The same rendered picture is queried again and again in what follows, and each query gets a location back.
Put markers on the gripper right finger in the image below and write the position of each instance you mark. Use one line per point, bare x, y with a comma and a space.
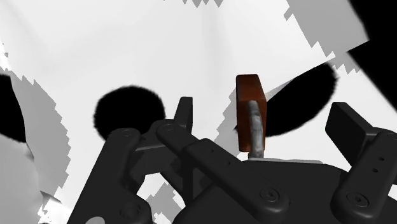
369, 173

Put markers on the brown block with grey metal bar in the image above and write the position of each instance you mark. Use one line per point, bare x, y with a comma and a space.
245, 93

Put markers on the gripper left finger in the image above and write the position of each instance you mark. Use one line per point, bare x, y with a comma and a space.
217, 164

